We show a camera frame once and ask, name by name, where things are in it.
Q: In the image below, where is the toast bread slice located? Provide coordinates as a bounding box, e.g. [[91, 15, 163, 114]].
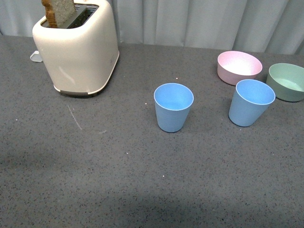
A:
[[41, 0, 76, 29]]

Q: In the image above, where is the cream white toaster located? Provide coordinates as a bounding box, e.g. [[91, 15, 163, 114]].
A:
[[32, 0, 119, 95]]

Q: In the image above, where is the grey curtain backdrop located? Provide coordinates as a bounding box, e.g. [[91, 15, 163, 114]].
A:
[[0, 0, 304, 55]]

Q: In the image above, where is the green bowl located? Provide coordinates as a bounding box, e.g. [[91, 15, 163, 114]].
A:
[[266, 63, 304, 102]]

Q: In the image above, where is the white toaster lever knob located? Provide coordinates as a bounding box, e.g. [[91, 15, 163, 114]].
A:
[[30, 50, 43, 63]]

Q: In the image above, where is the pink bowl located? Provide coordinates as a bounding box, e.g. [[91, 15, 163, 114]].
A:
[[217, 51, 263, 86]]

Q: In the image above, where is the blue cup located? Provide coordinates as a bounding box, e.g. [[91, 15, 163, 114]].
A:
[[154, 83, 194, 133], [228, 79, 276, 127]]

